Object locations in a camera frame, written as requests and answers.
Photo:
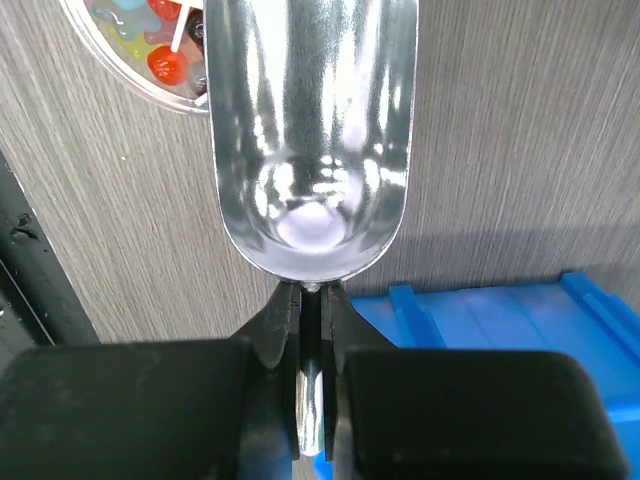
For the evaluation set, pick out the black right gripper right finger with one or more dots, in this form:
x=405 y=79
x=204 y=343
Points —
x=475 y=415

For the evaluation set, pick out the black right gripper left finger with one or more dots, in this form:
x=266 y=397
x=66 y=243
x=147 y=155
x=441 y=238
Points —
x=198 y=409

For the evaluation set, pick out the silver metal scoop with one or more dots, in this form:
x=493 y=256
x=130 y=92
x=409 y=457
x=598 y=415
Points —
x=311 y=109

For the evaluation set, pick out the clear plastic jar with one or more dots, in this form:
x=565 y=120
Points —
x=155 y=47

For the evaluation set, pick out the blue plastic bin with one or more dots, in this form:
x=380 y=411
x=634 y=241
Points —
x=525 y=320

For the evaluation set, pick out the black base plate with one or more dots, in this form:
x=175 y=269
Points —
x=38 y=304

